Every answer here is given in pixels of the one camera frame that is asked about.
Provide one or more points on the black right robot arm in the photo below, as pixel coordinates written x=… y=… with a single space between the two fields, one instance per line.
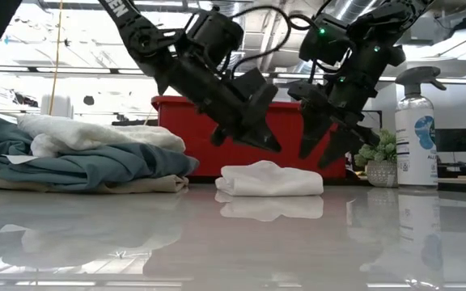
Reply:
x=395 y=16

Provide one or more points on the black monitor on arm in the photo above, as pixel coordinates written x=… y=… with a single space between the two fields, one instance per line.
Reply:
x=455 y=140

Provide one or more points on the black computer monitor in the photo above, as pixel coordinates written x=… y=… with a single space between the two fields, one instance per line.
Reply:
x=136 y=122

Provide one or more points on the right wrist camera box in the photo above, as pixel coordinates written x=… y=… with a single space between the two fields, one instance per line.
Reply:
x=326 y=40

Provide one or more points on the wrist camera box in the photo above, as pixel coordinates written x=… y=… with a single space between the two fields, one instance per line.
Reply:
x=217 y=34
x=326 y=40

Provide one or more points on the small white cloth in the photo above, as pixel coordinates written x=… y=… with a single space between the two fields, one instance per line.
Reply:
x=269 y=180

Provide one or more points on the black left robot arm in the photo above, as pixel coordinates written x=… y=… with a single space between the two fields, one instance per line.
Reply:
x=136 y=36

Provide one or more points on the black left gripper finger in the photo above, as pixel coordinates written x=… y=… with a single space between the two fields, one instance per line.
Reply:
x=261 y=133
x=218 y=136

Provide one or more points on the grey-teal trousers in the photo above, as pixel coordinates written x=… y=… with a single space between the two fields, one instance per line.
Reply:
x=95 y=169

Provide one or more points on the white spray bottle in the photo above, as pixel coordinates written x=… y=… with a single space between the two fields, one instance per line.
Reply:
x=415 y=153

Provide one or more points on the small potted succulent plant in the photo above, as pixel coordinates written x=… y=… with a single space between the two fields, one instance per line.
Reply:
x=380 y=174

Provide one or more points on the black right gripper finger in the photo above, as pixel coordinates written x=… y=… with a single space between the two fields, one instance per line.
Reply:
x=346 y=145
x=312 y=129

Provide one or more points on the red plastic laundry bin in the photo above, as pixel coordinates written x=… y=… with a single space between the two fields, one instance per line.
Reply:
x=188 y=133

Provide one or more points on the white towel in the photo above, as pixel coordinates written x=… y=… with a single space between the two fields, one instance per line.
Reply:
x=83 y=133

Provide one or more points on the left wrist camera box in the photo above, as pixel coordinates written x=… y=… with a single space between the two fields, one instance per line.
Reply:
x=217 y=34

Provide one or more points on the white pillar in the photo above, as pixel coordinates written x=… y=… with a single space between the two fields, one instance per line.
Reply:
x=57 y=107

